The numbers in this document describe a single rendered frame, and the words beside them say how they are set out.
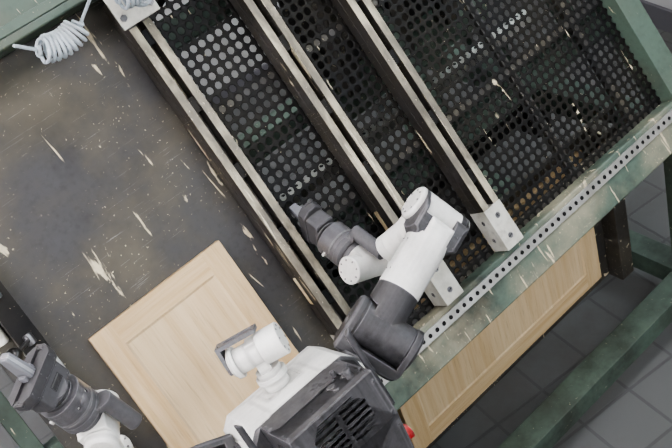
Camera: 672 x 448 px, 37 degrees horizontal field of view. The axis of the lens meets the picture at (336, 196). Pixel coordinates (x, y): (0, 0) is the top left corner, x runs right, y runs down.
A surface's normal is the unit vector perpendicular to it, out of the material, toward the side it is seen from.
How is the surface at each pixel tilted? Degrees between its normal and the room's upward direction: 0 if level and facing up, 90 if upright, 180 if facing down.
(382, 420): 66
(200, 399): 60
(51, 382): 78
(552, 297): 90
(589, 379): 0
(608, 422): 0
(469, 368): 90
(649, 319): 0
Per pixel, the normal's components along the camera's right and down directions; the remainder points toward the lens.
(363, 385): 0.47, 0.03
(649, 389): -0.27, -0.75
